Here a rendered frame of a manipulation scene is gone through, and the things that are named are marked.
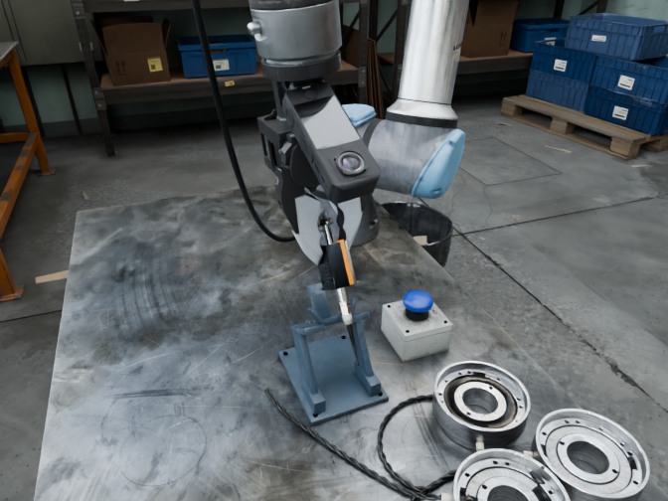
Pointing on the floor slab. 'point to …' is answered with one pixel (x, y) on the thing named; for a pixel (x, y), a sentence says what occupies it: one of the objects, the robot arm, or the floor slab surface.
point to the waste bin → (418, 218)
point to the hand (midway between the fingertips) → (332, 251)
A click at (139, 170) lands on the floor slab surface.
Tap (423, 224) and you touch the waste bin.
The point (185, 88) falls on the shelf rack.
